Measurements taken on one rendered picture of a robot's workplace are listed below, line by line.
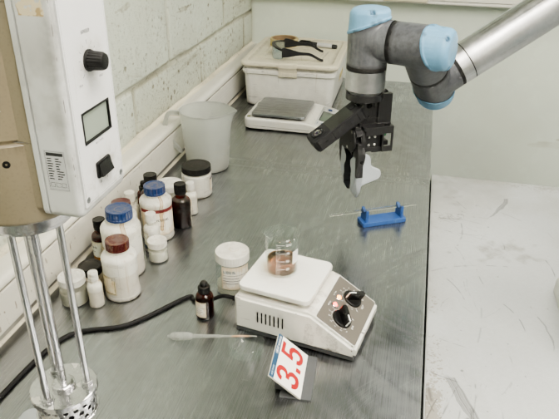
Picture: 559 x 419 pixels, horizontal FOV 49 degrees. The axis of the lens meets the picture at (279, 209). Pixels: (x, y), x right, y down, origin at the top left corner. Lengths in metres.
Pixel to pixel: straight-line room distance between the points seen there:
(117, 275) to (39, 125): 0.60
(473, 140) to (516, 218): 1.01
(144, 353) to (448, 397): 0.45
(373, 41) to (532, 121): 1.35
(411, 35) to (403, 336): 0.50
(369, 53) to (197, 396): 0.65
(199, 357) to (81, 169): 0.53
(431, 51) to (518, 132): 1.35
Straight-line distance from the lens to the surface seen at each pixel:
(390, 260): 1.21
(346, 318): 0.95
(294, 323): 0.95
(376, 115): 1.21
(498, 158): 2.45
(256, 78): 1.99
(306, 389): 0.91
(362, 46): 1.14
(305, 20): 2.33
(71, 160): 0.49
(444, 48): 1.10
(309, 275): 0.99
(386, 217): 1.33
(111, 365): 0.98
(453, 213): 1.41
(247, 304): 0.97
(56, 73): 0.47
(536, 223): 1.43
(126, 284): 1.08
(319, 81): 1.95
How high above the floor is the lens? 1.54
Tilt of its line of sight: 28 degrees down
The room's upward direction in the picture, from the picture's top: 1 degrees clockwise
